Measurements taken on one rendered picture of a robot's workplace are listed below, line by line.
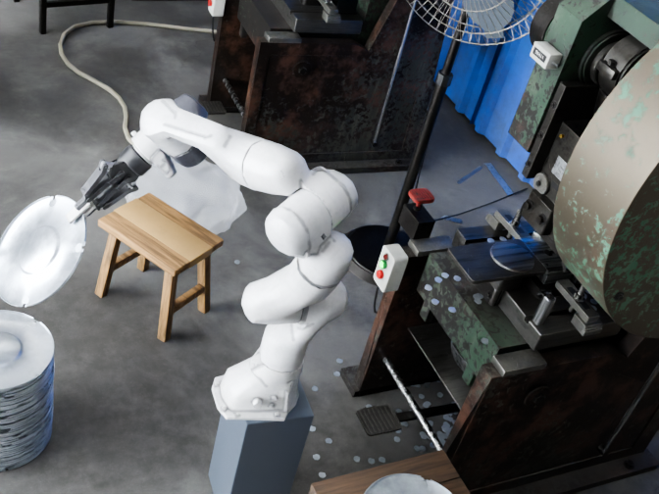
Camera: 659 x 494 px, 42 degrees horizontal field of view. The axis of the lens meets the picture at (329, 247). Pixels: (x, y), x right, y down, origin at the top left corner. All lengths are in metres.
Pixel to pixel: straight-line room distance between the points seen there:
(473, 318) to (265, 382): 0.62
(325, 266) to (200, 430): 1.09
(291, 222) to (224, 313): 1.44
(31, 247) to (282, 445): 0.81
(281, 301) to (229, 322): 1.15
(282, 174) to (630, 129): 0.67
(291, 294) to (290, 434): 0.50
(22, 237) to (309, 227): 0.83
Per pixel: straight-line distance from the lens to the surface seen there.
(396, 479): 2.32
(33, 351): 2.48
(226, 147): 1.83
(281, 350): 2.10
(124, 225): 2.91
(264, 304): 1.97
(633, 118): 1.71
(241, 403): 2.20
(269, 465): 2.38
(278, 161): 1.75
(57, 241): 2.17
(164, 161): 2.08
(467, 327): 2.45
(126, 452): 2.69
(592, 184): 1.76
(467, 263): 2.34
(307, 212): 1.73
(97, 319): 3.05
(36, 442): 2.63
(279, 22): 3.66
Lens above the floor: 2.15
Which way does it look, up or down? 38 degrees down
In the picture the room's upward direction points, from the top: 16 degrees clockwise
